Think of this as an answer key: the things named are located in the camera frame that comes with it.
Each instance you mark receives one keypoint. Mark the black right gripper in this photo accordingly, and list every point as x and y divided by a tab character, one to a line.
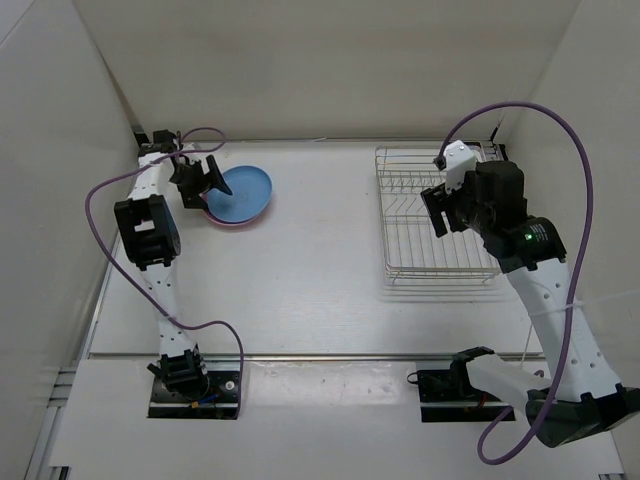
438	201

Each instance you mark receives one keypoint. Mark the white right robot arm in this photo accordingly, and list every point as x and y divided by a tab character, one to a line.
584	396

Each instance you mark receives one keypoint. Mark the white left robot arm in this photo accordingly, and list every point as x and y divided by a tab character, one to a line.
152	244

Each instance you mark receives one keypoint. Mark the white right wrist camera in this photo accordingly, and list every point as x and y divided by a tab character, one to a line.
456	160

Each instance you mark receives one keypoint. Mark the aluminium table edge rail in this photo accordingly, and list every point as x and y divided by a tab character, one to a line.
300	357

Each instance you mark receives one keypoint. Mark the blue plastic plate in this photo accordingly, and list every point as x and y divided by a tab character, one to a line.
251	189

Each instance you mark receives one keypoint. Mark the pink plastic plate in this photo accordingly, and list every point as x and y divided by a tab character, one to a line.
254	219

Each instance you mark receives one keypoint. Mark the silver wire dish rack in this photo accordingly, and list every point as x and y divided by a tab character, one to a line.
414	256

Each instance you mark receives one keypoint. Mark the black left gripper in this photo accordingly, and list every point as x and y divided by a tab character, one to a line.
205	182

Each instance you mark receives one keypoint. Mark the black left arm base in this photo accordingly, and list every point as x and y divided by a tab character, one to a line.
188	387

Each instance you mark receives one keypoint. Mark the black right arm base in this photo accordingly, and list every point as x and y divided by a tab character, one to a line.
446	395

